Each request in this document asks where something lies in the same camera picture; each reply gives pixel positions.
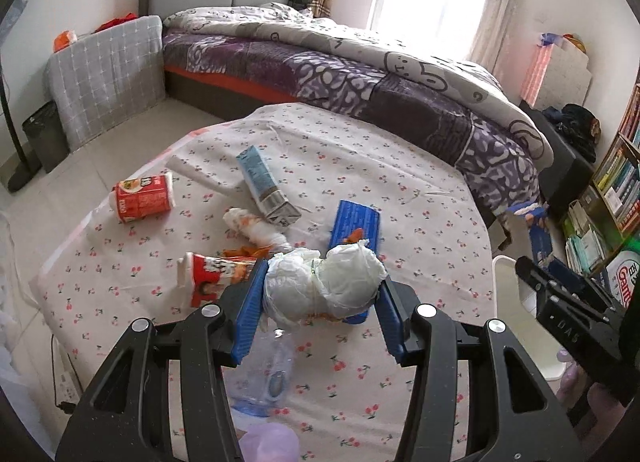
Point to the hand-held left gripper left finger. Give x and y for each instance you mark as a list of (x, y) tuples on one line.
[(250, 312)]

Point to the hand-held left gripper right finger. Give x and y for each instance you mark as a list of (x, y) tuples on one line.
[(392, 322)]

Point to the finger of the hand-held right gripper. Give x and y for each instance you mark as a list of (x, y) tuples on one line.
[(535, 274)]

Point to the white trash bin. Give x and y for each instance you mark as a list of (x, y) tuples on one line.
[(505, 292)]

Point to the red white snack wrapper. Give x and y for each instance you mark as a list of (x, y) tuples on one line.
[(212, 282)]

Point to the white wad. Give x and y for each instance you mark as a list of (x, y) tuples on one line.
[(345, 277)]

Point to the white tissue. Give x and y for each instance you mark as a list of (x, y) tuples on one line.
[(255, 229)]

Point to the blue grey milk carton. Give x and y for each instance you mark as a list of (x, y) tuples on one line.
[(260, 181)]

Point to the person's right hand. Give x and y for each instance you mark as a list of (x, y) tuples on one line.
[(575, 387)]

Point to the person's left hand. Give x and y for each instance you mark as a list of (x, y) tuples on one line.
[(270, 444)]

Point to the stack of lying books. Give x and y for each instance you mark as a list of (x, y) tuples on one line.
[(582, 242)]

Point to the clear plastic bottle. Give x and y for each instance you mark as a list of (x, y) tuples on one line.
[(267, 372)]

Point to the black ottoman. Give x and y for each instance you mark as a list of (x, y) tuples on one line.
[(560, 166)]

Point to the wooden bookshelf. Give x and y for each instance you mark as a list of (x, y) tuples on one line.
[(607, 181)]

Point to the row of colourful books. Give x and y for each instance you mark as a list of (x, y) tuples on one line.
[(622, 187)]

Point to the pile of dark clothes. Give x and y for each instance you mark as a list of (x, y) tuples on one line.
[(575, 126)]

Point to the red paper noodle cup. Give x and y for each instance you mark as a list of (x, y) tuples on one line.
[(142, 199)]

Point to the row of tall books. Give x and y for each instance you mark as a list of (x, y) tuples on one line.
[(632, 116)]

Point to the white power strip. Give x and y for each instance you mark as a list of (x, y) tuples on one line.
[(65, 387)]

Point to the white cardboard box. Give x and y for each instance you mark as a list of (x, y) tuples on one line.
[(567, 76)]

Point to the pink gift bag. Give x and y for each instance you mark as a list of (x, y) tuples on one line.
[(535, 71)]

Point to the purple patterned blanket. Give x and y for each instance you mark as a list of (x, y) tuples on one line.
[(325, 81)]

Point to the black waste bin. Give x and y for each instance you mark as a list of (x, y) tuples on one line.
[(45, 136)]

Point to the light curtain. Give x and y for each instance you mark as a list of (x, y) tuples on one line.
[(500, 6)]

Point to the black lamp stand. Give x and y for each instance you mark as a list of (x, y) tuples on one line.
[(17, 161)]

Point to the white printed quilt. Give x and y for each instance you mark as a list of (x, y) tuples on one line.
[(350, 46)]

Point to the red cloth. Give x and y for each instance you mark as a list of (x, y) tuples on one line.
[(116, 21)]

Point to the orange packet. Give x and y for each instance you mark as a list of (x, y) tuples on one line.
[(65, 40)]

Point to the dark bed frame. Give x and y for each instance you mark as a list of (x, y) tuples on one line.
[(210, 89)]

